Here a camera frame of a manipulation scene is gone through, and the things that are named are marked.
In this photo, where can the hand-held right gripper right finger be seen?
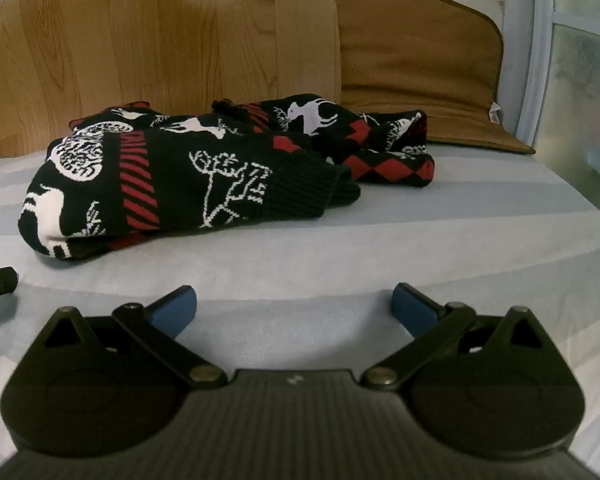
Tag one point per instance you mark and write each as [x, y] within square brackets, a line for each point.
[414, 306]

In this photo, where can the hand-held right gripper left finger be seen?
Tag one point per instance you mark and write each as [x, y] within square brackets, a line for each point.
[175, 306]

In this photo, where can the black red white patterned sweater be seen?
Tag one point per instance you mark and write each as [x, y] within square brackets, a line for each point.
[180, 180]

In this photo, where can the brown cushion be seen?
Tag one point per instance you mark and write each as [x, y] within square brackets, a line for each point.
[410, 50]

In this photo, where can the wooden headboard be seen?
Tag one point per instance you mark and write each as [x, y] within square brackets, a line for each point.
[180, 35]

